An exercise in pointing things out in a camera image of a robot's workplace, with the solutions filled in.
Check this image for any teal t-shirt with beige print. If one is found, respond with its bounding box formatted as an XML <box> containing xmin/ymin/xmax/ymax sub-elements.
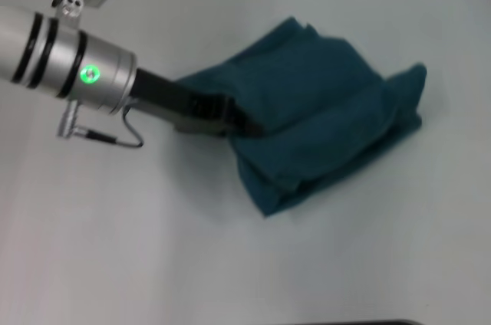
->
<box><xmin>174</xmin><ymin>15</ymin><xmax>429</xmax><ymax>219</ymax></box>

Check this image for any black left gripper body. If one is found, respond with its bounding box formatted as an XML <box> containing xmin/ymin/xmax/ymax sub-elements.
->
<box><xmin>129</xmin><ymin>67</ymin><xmax>236</xmax><ymax>137</ymax></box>

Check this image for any dark left gripper cable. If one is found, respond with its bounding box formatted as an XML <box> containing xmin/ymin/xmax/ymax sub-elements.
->
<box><xmin>56</xmin><ymin>101</ymin><xmax>145</xmax><ymax>149</ymax></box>

